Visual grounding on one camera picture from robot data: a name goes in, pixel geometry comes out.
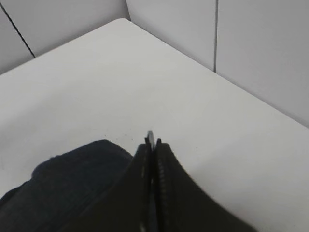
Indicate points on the dark navy fabric lunch bag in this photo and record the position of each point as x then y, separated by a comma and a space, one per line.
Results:
62, 187

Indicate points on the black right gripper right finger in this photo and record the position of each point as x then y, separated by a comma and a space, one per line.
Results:
182, 205

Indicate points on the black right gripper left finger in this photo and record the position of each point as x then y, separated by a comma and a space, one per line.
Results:
125, 208

